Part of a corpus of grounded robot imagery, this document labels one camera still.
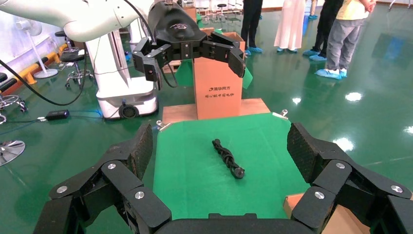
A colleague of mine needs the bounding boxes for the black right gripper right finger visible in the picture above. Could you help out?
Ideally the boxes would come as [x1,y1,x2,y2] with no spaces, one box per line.
[283,122,413,234]

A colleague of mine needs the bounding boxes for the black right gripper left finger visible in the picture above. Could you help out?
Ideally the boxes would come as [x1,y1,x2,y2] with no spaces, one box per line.
[32,123,172,234]

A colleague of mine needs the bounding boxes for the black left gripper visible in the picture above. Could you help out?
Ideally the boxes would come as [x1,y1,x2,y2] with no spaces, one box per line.
[131,1,246,91]

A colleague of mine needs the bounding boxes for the black power cord bundle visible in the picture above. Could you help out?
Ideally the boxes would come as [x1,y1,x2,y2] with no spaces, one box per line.
[212,138,246,180]

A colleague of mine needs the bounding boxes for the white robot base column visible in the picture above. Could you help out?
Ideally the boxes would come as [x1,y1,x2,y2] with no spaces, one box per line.
[85,29,159,121]

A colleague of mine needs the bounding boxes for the tall printed cardboard box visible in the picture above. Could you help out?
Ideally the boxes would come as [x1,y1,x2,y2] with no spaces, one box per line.
[192,31,246,121]

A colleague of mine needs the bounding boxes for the wooden pallet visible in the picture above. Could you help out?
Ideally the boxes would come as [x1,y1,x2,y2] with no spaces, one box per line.
[162,59,182,74]

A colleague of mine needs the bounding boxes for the brown cardboard carton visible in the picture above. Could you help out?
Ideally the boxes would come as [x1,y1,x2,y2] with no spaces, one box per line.
[184,6,198,23]

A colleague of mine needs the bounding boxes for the metal binder clip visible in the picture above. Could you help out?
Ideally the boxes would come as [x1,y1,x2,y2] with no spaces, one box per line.
[155,120,172,132]
[272,109,289,121]

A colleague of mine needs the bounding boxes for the green table cloth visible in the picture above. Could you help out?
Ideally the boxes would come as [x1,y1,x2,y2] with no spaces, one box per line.
[152,112,310,220]

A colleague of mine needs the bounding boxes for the person in black trousers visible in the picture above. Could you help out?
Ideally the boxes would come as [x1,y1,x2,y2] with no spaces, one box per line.
[240,0,264,56]
[302,0,344,62]

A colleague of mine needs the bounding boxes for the black power adapter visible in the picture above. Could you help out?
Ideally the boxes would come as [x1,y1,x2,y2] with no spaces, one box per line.
[45,109,70,122]

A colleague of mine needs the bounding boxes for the person in white skirt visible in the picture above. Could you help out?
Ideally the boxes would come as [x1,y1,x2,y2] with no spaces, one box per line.
[273,0,306,54]

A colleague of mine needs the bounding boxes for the chrome chair base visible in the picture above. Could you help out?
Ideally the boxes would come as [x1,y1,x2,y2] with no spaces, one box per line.
[0,140,26,167]

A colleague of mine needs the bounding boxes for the person in grey trousers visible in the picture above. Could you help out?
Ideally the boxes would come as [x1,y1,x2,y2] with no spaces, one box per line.
[314,0,377,80]

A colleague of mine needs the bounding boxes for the yellow floor barrier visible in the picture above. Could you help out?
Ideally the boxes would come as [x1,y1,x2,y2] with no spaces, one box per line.
[9,42,69,86]

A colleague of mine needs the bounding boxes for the black office chair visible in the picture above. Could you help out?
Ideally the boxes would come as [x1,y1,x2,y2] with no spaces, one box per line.
[0,72,29,114]

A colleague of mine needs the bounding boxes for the white standing fan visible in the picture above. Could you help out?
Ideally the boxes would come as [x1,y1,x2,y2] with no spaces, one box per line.
[15,19,59,80]

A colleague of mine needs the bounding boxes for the blue floor cable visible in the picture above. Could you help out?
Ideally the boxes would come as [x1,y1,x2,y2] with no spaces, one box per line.
[69,110,104,119]

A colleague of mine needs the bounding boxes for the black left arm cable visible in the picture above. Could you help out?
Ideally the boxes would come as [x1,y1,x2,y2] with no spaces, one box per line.
[0,0,179,107]

